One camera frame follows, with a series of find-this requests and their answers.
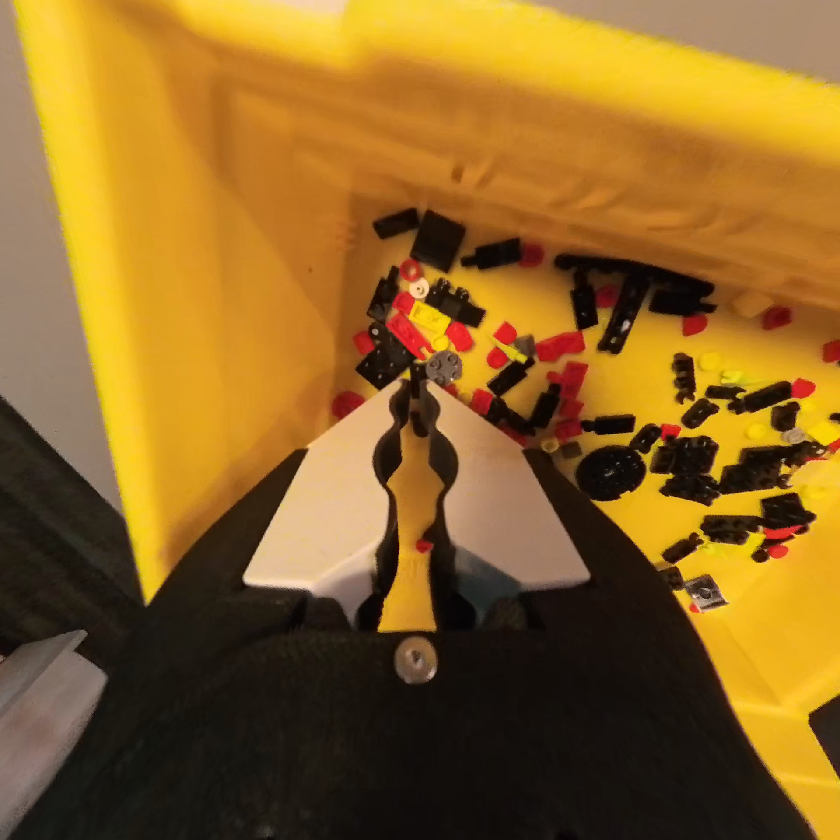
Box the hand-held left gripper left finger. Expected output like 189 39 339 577
243 379 409 624

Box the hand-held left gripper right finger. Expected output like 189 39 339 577
425 381 593 603

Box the pile of lego pieces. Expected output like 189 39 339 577
330 206 840 614

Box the yellow plastic bin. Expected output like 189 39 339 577
13 0 840 840

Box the black round lego plate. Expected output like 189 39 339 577
576 446 648 503

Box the grey metal bar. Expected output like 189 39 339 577
0 629 109 821

